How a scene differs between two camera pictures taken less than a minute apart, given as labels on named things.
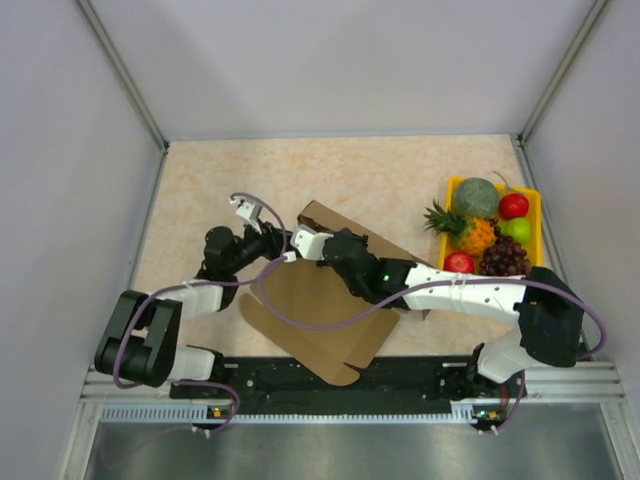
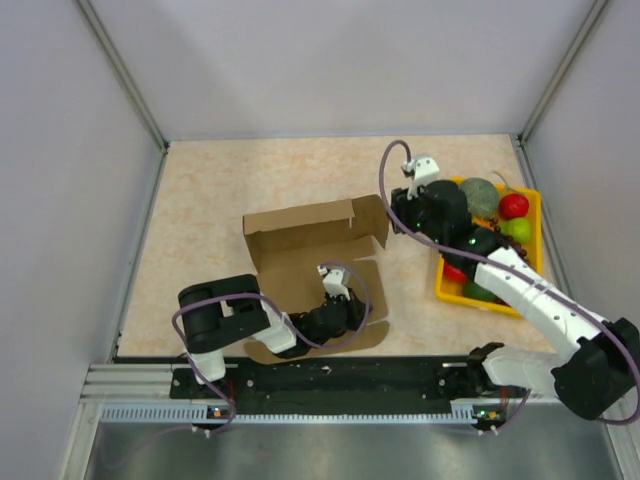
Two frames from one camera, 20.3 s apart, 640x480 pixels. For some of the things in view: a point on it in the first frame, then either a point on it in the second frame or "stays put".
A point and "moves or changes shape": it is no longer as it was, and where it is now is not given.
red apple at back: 511,206 stays put
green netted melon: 477,197 stays put
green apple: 519,229 stays put
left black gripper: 271,238 -> 356,308
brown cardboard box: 314,313 moves or changes shape
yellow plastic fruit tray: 449,245 stays put
